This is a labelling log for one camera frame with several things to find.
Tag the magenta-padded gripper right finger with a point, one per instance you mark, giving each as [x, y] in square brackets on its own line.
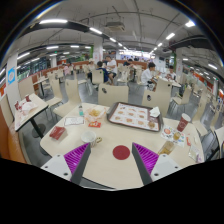
[146, 157]

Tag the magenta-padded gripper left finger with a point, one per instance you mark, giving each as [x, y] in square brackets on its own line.
[77, 156]

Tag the clear yellow-capped tea bottle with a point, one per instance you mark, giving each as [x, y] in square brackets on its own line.
[166, 148]

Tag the flat round red coaster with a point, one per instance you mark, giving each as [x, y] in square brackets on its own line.
[121, 152]

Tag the small red carton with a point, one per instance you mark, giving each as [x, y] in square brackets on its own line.
[57, 132]

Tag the colourful sticker sheet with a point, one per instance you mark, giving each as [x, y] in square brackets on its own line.
[166, 131]

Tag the white bordered paper card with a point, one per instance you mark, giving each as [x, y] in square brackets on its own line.
[74, 121]

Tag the red sauce packet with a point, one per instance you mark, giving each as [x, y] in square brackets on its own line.
[94, 124]
[188, 141]

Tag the brown food tray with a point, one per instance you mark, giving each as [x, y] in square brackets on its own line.
[128, 116]

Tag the small green bottle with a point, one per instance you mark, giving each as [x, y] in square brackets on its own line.
[81, 111]

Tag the white paper napkin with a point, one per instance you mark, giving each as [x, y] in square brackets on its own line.
[155, 112]

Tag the clear plastic food bag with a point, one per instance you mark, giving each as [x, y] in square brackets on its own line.
[95, 114]

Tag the clear plastic packet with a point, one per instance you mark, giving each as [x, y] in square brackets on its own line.
[194, 154]

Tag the red paper cup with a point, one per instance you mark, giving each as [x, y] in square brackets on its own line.
[183, 124]

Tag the beige chair with hole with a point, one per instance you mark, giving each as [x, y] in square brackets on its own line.
[156, 100]
[113, 95]

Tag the plain beige chair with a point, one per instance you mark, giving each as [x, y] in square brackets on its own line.
[68, 96]

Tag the white square dining table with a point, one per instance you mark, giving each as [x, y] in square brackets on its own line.
[40, 106]
[220, 135]

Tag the orange booth seat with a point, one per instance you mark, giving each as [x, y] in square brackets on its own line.
[13, 146]

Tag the person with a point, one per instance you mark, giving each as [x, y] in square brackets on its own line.
[112, 65]
[91, 66]
[104, 74]
[171, 75]
[66, 70]
[146, 76]

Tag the group of beige chairs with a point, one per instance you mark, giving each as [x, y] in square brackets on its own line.
[97, 76]

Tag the ceiling air conditioner unit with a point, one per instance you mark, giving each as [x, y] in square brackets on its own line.
[115, 26]

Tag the group of ceiling lights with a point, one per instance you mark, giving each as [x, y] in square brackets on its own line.
[53, 21]

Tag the blue white wall sign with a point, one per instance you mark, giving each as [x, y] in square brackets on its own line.
[11, 76]

